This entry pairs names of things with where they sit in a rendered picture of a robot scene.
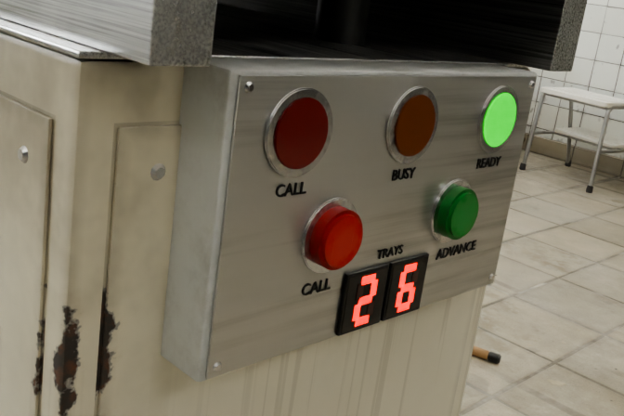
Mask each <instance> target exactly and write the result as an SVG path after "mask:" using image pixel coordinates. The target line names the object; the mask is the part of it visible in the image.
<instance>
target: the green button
mask: <svg viewBox="0 0 624 416"><path fill-rule="evenodd" d="M477 214H478V199H477V197H476V194H475V192H474V191H473V190H471V189H468V188H465V187H462V186H458V187H455V188H453V189H452V190H451V191H450V192H449V193H448V194H447V195H446V197H445V198H444V200H443V201H442V203H441V205H440V208H439V211H438V215H437V228H438V230H439V232H440V234H441V235H443V236H445V237H447V238H450V239H452V240H458V239H460V238H462V237H463V236H465V235H466V234H467V233H468V232H469V231H470V230H471V229H472V227H473V225H474V223H475V220H476V218H477Z"/></svg>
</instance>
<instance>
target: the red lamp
mask: <svg viewBox="0 0 624 416"><path fill-rule="evenodd" d="M327 135H328V116H327V113H326V111H325V109H324V107H323V106H322V104H321V103H320V102H319V101H317V100H316V99H314V98H312V97H303V98H300V99H297V100H295V101H294V102H293V103H292V104H291V105H290V106H289V107H288V108H287V109H286V110H285V111H284V112H283V113H282V115H281V117H280V118H279V122H278V124H277V128H276V132H275V138H274V145H275V151H276V154H277V157H278V159H279V161H280V162H281V163H282V164H283V165H284V166H286V167H288V168H290V169H301V168H304V167H306V166H308V165H309V164H311V163H312V162H313V161H314V160H315V159H316V158H317V157H318V156H319V154H320V152H321V151H322V149H323V147H324V144H325V142H326V138H327Z"/></svg>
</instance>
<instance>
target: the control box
mask: <svg viewBox="0 0 624 416"><path fill-rule="evenodd" d="M536 80H537V74H536V73H535V72H533V71H525V70H521V69H516V68H512V67H507V66H502V65H499V64H479V63H441V62H403V61H365V60H326V59H289V58H214V57H211V65H210V66H209V67H184V77H183V87H182V98H181V108H180V118H179V124H181V125H182V128H181V138H180V149H179V159H178V168H177V179H176V189H175V208H174V218H173V228H172V239H171V249H170V258H169V268H168V279H167V289H166V298H165V309H164V319H163V329H162V348H161V355H162V357H164V358H166V359H167V360H168V361H170V362H171V363H172V364H174V365H175V366H176V367H178V368H179V369H180V370H182V371H183V372H185V373H186V374H187V375H188V376H189V377H190V378H192V379H193V380H194V381H196V382H202V381H205V380H208V379H211V378H214V377H216V376H219V375H222V374H225V373H228V372H230V371H234V370H237V369H240V368H243V367H246V366H249V365H252V364H254V363H257V362H260V361H263V360H266V359H269V358H273V357H276V356H279V355H282V354H285V353H288V352H291V351H293V350H296V349H299V348H302V347H305V346H308V345H312V344H314V343H317V342H320V341H323V340H326V339H329V338H332V337H334V336H340V335H343V334H346V333H349V332H353V331H356V330H359V329H362V328H365V327H367V326H370V325H372V324H375V323H378V322H380V321H384V320H387V319H391V318H394V317H397V316H400V315H403V314H406V313H409V312H411V311H414V310H417V309H419V308H420V307H423V306H428V305H430V304H433V303H436V302H439V301H442V300H445V299H448V298H450V297H453V296H456V295H459V294H462V293H467V292H469V291H471V290H474V289H477V288H480V287H483V286H486V285H489V284H491V283H493V282H494V279H495V274H496V269H497V264H498V261H499V256H500V251H501V244H502V239H503V234H504V229H505V226H506V221H507V216H508V212H509V208H510V203H511V198H512V194H513V190H514V181H515V177H516V173H517V168H518V164H519V159H520V155H521V150H522V146H523V141H524V137H525V132H526V128H527V120H528V115H529V111H530V106H531V102H532V98H533V93H534V88H535V84H536ZM503 93H509V94H511V95H512V96H513V98H514V100H515V104H516V117H515V122H514V125H513V130H512V132H511V134H510V135H509V136H508V138H507V139H506V140H505V141H504V142H503V143H502V144H501V145H499V146H498V147H491V146H489V144H488V143H487V142H486V139H485V134H484V127H485V120H486V117H487V114H488V109H489V107H490V106H491V104H492V102H493V101H494V100H495V98H496V97H497V96H499V95H500V94H503ZM417 95H425V96H427V97H429V98H430V99H431V101H432V102H433V105H434V108H435V127H434V131H433V134H432V135H431V138H430V140H429V141H428V143H427V145H426V146H425V147H424V148H423V150H421V151H420V152H419V153H418V154H416V155H414V156H410V157H407V156H404V155H402V154H401V153H400V152H399V151H398V149H397V146H396V142H395V128H396V123H397V117H398V115H399V113H400V112H401V110H402V108H403V107H404V105H405V104H406V103H407V102H408V101H409V100H410V99H411V98H413V97H415V96H417ZM300 98H314V99H316V100H317V101H319V102H320V103H321V104H322V106H323V107H324V109H325V111H326V113H327V116H328V135H327V138H326V142H325V144H324V147H323V149H322V151H321V152H320V154H319V155H318V157H317V158H316V159H315V160H314V161H313V162H312V163H311V164H309V165H308V166H306V167H304V168H301V169H290V168H288V167H286V166H284V165H283V164H282V163H281V162H280V160H279V159H278V157H277V154H276V151H275V145H274V138H275V132H276V128H277V124H278V122H279V119H280V117H281V115H282V113H283V112H284V111H285V110H286V109H287V108H288V107H289V106H290V105H291V104H292V103H293V102H294V101H295V100H297V99H300ZM458 186H462V187H465V188H468V189H471V190H473V191H474V192H475V194H476V197H477V199H478V214H477V218H476V220H475V222H474V225H473V227H472V229H471V230H470V231H469V232H468V233H467V234H466V235H465V236H463V237H462V238H460V239H458V240H452V239H450V238H447V237H445V236H443V235H441V234H440V232H439V230H438V228H437V215H438V211H439V208H440V205H441V203H442V201H443V200H444V198H445V197H446V195H447V194H448V193H449V192H450V191H451V190H452V189H454V188H455V187H458ZM336 206H342V207H344V208H347V209H349V210H352V211H354V212H355V213H357V214H358V215H359V217H360V219H361V222H362V227H363V237H362V242H361V245H360V247H359V249H358V251H357V254H356V255H355V257H354V258H353V259H352V260H351V261H350V262H349V263H348V264H347V265H345V266H343V267H342V268H340V269H337V270H329V269H327V268H325V267H323V266H320V265H318V264H317V263H316V262H315V261H314V260H313V259H312V257H311V254H310V248H309V245H310V238H311V234H312V231H313V228H314V226H315V225H316V223H317V222H318V221H319V219H320V218H321V216H322V215H323V214H324V213H326V212H327V211H328V210H330V209H331V208H333V207H336ZM413 263H417V268H419V272H418V278H417V282H416V283H413V288H414V287H416V288H415V293H414V298H413V302H411V303H410V304H409V309H407V310H404V311H401V312H398V313H397V307H395V306H396V300H397V293H398V292H400V291H401V288H398V285H399V280H400V275H401V272H404V269H405V265H409V264H413ZM375 273H376V278H375V279H376V280H378V284H377V290H376V295H373V296H372V300H375V301H374V307H373V312H372V315H371V316H369V322H368V323H365V324H362V325H359V326H356V327H355V321H352V319H353V314H354V307H355V305H358V300H357V301H356V296H357V290H358V285H359V284H361V281H362V277H365V276H369V275H371V274H375Z"/></svg>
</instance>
